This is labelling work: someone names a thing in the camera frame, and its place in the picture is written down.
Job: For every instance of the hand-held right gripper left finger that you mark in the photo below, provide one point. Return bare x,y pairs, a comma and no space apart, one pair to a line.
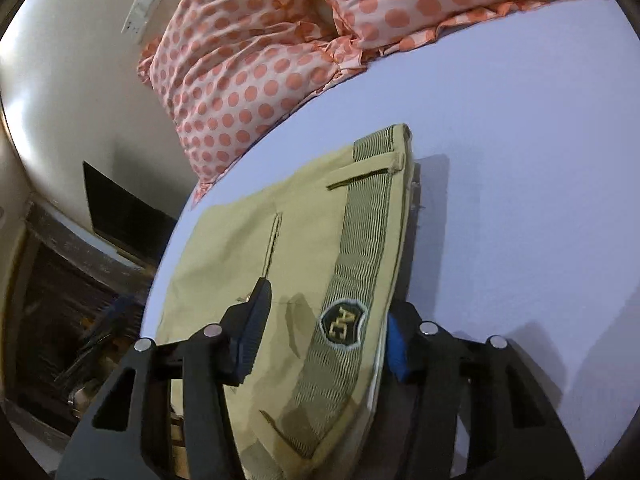
251,332

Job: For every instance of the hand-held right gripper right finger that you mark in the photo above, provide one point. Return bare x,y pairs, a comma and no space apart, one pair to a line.
398,347

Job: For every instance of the khaki pants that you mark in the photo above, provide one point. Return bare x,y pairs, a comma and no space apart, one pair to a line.
305,240

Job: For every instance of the white bed sheet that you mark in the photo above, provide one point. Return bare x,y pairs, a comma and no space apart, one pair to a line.
500,200

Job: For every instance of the dark wooden cabinet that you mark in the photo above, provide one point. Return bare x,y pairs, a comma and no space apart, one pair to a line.
70,320

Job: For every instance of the white wall switch plate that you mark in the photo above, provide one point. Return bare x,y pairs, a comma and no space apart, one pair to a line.
142,10

